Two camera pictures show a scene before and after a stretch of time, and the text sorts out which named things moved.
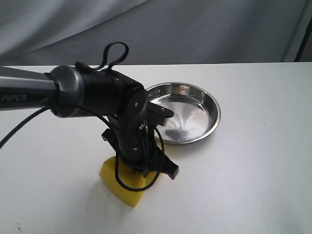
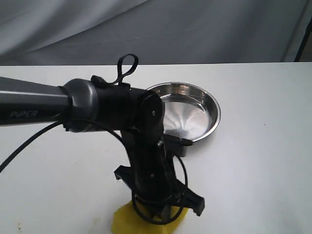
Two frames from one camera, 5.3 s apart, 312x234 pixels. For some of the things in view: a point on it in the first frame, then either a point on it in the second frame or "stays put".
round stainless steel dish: (196, 111) stays put
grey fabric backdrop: (46, 32) stays put
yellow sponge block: (130, 177) to (126, 220)
